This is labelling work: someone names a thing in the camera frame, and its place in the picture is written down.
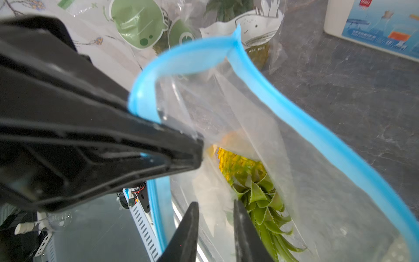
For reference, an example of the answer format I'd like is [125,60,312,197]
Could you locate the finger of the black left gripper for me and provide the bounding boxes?
[1,16,144,131]
[1,119,204,212]

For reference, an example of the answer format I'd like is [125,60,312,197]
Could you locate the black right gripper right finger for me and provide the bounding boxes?
[234,200,273,262]

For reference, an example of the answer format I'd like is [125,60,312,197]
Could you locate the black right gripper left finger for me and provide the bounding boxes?
[157,202,199,262]

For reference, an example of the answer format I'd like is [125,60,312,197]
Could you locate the yellow toy pineapple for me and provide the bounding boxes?
[213,145,306,262]

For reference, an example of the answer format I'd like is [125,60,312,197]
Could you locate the blue-zip clear plastic bag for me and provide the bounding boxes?
[128,27,419,262]

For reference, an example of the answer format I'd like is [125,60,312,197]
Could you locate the green-zip bag with pineapple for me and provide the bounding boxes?
[55,1,204,66]

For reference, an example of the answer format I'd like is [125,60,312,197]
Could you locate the white-zip bag with pineapple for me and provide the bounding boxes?
[185,0,288,74]

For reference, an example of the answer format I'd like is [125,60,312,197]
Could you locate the blue-lidded white storage box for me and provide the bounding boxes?
[324,0,419,62]

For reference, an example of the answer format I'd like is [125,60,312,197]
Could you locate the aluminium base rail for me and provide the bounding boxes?
[40,195,162,262]

